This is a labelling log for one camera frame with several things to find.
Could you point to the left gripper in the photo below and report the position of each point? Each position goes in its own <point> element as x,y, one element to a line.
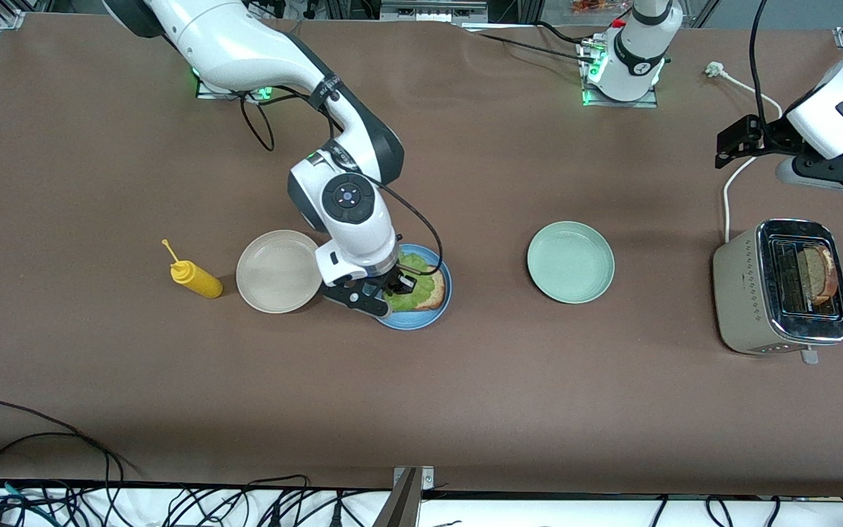
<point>774,136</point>

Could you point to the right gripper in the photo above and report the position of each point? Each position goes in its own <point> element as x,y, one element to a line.
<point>393,280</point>

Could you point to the green lettuce leaf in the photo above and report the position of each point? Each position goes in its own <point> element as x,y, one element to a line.
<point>425,291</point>

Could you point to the brown bread slice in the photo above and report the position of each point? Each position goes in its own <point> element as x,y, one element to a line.
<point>434,301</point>
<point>820,274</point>

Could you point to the yellow mustard squeeze bottle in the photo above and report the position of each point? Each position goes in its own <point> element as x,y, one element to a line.
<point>202,282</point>

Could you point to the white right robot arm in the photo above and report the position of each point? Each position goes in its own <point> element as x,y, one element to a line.
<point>246,44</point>

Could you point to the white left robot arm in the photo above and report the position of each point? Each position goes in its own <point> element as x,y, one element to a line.
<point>637,55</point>

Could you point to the blue round plate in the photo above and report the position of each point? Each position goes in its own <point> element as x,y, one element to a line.
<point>414,322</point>

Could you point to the beige round plate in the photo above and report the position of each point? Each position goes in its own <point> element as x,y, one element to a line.
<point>275,272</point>

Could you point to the mint green round plate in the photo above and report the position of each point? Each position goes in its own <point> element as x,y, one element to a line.
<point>571,262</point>

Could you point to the beige chrome toaster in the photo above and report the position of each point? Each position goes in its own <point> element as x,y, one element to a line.
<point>740,300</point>

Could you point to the orange snack packet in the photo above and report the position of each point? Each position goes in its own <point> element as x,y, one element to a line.
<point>590,6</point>

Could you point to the dark metal bar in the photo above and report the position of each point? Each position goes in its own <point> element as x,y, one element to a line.
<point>399,505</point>

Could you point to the silver metal box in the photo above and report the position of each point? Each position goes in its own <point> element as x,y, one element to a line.
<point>432,9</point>

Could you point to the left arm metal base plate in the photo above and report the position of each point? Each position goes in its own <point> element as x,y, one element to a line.
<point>612,103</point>

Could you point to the silver metal table bracket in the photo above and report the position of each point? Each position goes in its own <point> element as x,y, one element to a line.
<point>427,477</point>

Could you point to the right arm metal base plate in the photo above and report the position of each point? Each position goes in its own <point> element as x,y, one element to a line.
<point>209,94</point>

